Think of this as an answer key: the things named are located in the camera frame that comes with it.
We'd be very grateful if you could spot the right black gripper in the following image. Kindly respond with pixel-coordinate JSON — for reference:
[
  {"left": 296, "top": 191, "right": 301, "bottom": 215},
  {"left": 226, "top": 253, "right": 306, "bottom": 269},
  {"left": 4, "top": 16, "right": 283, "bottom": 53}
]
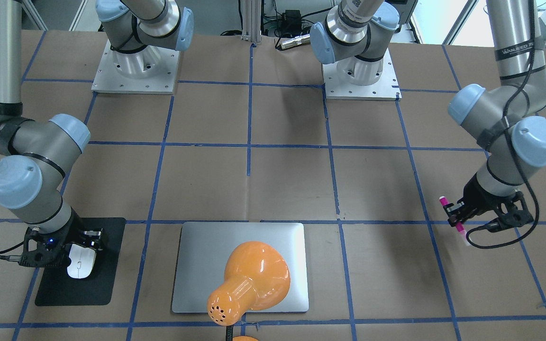
[{"left": 18, "top": 211, "right": 104, "bottom": 268}]

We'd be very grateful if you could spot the white computer mouse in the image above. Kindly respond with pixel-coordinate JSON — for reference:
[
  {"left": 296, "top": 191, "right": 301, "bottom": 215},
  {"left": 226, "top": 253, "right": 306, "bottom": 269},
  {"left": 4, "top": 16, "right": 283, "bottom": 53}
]
[{"left": 67, "top": 244, "right": 97, "bottom": 280}]

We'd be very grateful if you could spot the black mousepad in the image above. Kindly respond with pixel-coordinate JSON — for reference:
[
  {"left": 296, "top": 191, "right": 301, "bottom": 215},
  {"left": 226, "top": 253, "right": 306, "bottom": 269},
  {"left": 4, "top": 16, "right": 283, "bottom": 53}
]
[{"left": 35, "top": 217, "right": 126, "bottom": 306}]

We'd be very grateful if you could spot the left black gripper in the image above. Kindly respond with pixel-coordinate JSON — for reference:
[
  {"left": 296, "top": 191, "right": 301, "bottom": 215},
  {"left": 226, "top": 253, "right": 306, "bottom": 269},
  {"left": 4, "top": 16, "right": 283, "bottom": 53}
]
[{"left": 446, "top": 175, "right": 534, "bottom": 229}]

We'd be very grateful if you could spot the pink highlighter pen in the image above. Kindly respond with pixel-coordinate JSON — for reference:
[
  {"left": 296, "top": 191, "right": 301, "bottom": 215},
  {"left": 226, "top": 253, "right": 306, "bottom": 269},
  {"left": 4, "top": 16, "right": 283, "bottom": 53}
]
[{"left": 438, "top": 196, "right": 471, "bottom": 246}]

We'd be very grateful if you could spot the orange desk lamp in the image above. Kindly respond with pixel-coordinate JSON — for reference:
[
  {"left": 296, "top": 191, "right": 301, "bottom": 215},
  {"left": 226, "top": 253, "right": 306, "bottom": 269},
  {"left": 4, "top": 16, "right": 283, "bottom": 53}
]
[{"left": 207, "top": 241, "right": 291, "bottom": 341}]

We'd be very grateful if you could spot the silver laptop notebook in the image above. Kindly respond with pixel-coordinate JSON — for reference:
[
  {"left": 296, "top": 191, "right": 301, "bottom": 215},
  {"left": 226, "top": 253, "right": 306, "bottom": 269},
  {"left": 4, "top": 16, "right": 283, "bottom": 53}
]
[{"left": 171, "top": 222, "right": 309, "bottom": 314}]

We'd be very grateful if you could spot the aluminium frame post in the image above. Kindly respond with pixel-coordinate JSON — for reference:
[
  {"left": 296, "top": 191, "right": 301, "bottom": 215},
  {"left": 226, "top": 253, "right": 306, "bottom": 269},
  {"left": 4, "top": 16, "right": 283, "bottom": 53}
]
[{"left": 240, "top": 0, "right": 263, "bottom": 46}]

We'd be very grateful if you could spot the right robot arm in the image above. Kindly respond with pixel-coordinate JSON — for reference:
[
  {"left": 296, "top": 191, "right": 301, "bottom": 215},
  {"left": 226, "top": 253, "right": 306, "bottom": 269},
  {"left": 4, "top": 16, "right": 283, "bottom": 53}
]
[{"left": 0, "top": 0, "right": 195, "bottom": 272}]

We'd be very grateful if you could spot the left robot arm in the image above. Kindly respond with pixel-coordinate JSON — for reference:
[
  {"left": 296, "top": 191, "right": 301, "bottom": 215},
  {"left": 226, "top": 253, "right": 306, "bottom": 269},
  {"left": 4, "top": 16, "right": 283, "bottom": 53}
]
[{"left": 309, "top": 0, "right": 546, "bottom": 232}]

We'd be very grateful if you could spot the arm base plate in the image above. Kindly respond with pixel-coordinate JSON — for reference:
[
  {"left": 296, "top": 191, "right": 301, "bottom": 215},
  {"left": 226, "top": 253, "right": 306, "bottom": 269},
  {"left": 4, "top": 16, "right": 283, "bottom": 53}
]
[
  {"left": 321, "top": 49, "right": 402, "bottom": 101},
  {"left": 91, "top": 42, "right": 181, "bottom": 95}
]

